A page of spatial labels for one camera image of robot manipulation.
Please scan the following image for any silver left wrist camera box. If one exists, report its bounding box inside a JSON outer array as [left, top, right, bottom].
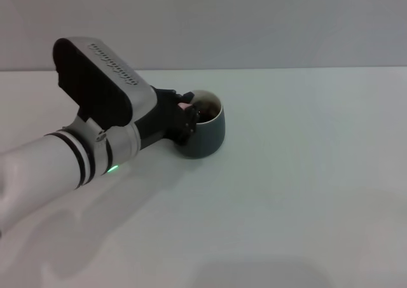
[[52, 37, 159, 129]]

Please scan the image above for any dark grey ceramic cup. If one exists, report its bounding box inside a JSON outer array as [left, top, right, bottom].
[[173, 90, 227, 160]]

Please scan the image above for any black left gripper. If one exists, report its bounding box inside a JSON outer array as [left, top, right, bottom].
[[135, 85, 200, 149]]

